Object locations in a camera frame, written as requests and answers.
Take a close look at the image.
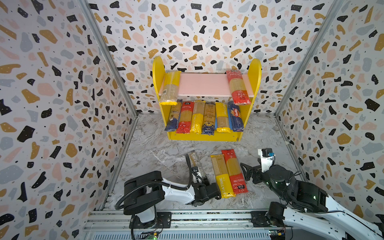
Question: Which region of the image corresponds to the dark blue Anko pasta bag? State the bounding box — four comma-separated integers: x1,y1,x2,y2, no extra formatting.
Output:
165,100,183,132

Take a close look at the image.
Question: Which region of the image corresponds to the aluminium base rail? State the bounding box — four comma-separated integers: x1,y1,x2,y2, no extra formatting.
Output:
81,210,345,240

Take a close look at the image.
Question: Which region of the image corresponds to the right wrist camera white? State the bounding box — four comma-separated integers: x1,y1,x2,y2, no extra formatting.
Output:
258,148,276,173

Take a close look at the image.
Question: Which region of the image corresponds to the blue Barilla spaghetti pack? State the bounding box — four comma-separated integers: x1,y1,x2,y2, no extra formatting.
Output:
228,101,244,132

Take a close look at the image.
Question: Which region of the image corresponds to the yellow end spaghetti bag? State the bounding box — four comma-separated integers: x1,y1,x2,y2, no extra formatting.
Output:
211,155,236,199

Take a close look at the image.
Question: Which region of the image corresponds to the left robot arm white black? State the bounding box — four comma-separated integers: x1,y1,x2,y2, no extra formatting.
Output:
115,168,222,224

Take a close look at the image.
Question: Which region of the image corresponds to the yellow top spaghetti bag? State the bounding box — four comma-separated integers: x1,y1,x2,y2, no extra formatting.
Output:
160,71,181,106

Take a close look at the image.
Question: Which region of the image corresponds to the white label noodle bag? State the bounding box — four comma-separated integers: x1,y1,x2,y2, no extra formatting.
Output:
188,152,210,186

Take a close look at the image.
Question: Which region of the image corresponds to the red black-label spaghetti bag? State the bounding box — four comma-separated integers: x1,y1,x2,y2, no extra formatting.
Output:
176,101,195,134

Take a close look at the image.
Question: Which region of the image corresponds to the black corrugated cable hose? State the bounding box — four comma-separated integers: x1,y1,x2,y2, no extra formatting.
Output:
114,153,194,211

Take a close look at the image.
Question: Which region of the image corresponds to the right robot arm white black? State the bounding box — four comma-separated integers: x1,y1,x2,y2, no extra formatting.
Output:
240,163,384,240

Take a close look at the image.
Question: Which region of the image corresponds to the blue starry pasta bag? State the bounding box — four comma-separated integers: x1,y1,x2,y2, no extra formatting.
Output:
202,102,216,136

